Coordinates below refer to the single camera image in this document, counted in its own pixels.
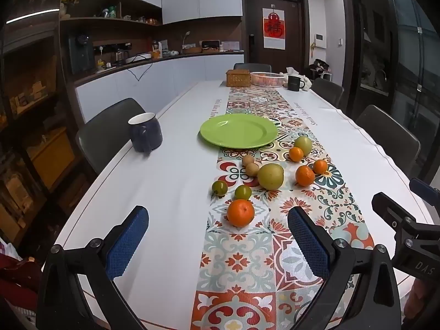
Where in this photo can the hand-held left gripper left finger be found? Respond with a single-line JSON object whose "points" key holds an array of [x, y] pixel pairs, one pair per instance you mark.
{"points": [[127, 244]]}

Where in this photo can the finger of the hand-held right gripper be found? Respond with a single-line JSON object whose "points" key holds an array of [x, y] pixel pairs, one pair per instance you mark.
{"points": [[424, 188], [388, 206]]}

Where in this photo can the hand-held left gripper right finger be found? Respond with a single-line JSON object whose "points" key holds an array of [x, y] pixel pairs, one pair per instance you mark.
{"points": [[309, 244]]}

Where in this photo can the orange tangerine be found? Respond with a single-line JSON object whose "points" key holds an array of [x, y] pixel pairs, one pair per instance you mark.
{"points": [[296, 154], [240, 212], [305, 175], [320, 166]]}

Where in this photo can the yellow-green pear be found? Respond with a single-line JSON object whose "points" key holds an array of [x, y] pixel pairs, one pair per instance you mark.
{"points": [[271, 176]]}

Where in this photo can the small green jujube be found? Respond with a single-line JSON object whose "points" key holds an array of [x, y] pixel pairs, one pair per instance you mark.
{"points": [[242, 192], [219, 188]]}

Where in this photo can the small brown round fruit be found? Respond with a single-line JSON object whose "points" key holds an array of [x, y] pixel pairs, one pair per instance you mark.
{"points": [[247, 160], [252, 169]]}

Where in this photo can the green apple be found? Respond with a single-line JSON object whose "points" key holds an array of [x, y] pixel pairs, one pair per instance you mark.
{"points": [[303, 143]]}

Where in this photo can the green plate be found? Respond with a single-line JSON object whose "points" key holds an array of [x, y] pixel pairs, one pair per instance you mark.
{"points": [[239, 131]]}

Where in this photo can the person's right hand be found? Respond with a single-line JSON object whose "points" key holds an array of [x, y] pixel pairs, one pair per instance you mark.
{"points": [[414, 299]]}

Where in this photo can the grey dining chair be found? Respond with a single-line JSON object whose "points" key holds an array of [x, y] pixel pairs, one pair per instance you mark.
{"points": [[326, 91], [252, 66], [110, 134], [388, 137]]}

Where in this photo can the patterned table runner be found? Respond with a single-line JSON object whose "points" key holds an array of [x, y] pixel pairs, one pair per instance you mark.
{"points": [[240, 264]]}

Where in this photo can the dark blue mug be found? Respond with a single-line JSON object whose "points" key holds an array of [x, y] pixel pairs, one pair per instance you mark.
{"points": [[145, 134]]}

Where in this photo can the red garment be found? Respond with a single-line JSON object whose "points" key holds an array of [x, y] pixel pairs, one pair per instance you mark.
{"points": [[17, 278]]}

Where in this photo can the glass sliding door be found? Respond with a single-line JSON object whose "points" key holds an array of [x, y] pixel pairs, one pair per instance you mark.
{"points": [[395, 58]]}

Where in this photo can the white cloth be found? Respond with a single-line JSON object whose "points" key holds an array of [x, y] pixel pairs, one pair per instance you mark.
{"points": [[307, 83]]}

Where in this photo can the black mug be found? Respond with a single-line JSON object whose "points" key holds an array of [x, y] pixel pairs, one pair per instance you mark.
{"points": [[294, 83]]}

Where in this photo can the dark bag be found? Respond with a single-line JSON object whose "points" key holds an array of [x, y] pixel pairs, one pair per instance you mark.
{"points": [[319, 66]]}

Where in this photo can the dark display cabinet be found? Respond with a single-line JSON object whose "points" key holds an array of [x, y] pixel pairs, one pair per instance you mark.
{"points": [[31, 110]]}

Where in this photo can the pink plastic basket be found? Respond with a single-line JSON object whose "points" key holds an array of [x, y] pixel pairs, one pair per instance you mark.
{"points": [[268, 79]]}

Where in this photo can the white kitchen counter cabinet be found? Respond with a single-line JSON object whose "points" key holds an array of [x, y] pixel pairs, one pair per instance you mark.
{"points": [[172, 72]]}

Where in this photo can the white intercom panel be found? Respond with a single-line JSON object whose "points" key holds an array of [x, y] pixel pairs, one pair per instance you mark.
{"points": [[320, 40]]}

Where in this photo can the woven rattan box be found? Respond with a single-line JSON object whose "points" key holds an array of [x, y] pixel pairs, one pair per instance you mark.
{"points": [[239, 78]]}

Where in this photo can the steel kettle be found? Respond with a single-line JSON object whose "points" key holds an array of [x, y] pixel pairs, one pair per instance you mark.
{"points": [[121, 56]]}

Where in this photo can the black water dispenser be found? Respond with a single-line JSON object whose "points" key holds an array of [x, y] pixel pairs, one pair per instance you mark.
{"points": [[80, 55]]}

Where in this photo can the black countertop box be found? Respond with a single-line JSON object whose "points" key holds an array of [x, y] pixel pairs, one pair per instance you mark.
{"points": [[209, 45]]}

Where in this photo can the grey desk lamp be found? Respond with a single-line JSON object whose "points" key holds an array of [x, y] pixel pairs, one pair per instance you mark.
{"points": [[186, 35]]}

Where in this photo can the dark brown door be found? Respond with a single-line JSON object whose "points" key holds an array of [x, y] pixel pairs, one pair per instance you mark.
{"points": [[254, 13]]}

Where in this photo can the red and white wall calendar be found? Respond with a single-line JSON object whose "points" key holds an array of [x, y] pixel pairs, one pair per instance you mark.
{"points": [[274, 27]]}

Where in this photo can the brown wall shelf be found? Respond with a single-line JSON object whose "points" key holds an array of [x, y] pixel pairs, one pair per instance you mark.
{"points": [[103, 22]]}

